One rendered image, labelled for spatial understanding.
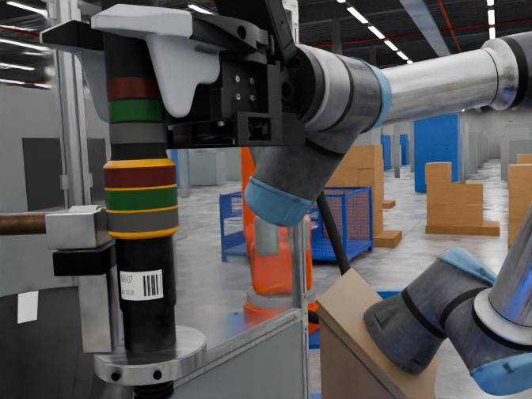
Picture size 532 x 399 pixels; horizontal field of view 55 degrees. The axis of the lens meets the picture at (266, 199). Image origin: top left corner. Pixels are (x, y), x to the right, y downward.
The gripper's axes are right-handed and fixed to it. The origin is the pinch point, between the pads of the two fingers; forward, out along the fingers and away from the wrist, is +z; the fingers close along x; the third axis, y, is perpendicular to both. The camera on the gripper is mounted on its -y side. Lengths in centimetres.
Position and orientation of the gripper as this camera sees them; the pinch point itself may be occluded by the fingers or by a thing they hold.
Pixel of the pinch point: (85, 20)
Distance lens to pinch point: 31.8
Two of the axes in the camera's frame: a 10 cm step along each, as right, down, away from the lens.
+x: -8.1, -0.3, 5.9
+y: 0.4, 10.0, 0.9
